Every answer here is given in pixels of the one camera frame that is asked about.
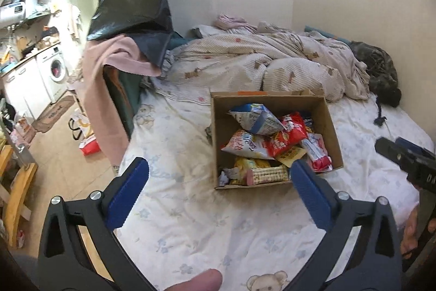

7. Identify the white floral bed sheet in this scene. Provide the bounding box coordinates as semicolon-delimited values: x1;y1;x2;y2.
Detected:
115;92;435;290

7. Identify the checkered beige quilt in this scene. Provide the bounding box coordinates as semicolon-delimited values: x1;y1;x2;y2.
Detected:
143;22;370;105

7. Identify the yellow wooden chair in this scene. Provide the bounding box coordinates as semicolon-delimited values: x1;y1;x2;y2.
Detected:
1;162;38;249

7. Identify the white washing machine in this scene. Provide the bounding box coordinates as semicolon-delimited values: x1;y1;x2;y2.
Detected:
36;44;68;103

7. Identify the pink towel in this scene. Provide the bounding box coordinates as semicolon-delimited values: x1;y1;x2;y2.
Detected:
81;34;162;167

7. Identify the brown cardboard box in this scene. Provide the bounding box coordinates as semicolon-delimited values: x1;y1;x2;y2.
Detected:
211;92;344;190

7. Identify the blue white snack bag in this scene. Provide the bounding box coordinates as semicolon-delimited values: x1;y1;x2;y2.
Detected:
228;103;284;136

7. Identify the person's right hand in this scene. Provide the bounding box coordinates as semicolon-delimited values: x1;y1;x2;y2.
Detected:
400;205;419;259

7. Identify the white red chicken snack bag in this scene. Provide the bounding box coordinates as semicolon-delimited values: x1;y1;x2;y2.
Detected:
221;129;273;160

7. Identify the yellow chip bag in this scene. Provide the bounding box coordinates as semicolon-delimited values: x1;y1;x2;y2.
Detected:
231;157;271;185

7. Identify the red white shopping bag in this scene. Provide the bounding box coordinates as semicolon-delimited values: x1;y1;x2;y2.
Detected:
68;109;101;157

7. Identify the tan cracker packet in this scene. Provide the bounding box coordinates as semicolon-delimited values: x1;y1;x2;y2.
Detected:
275;145;307;168

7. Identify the red white candy bar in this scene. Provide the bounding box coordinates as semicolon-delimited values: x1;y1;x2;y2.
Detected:
301;133;332;173

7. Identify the person's left hand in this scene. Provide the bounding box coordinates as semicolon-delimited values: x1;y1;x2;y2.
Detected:
165;269;222;291

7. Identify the beige wafer biscuit pack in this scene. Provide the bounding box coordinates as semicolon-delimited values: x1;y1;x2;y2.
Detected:
246;166;289;186

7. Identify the black plastic bag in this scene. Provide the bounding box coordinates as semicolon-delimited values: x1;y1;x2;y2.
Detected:
87;0;174;67

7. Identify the dark camouflage garment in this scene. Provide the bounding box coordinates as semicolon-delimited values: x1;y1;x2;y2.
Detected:
350;41;402;127

